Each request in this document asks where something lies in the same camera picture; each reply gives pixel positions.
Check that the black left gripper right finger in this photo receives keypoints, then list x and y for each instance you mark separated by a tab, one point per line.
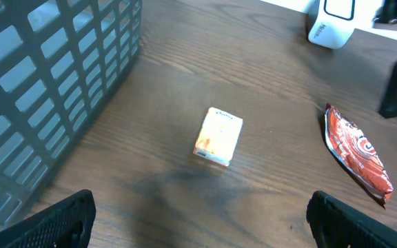
336	224

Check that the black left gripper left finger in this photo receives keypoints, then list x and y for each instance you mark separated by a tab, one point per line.
68	223

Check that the red chocolate bar wrapper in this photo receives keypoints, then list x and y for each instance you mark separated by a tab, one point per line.
356	154

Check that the small orange box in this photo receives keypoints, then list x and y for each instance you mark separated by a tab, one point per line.
218	136

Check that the white barcode scanner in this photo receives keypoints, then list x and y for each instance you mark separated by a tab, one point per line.
330	23

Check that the grey plastic mesh basket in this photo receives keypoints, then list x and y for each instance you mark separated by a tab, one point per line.
59	63

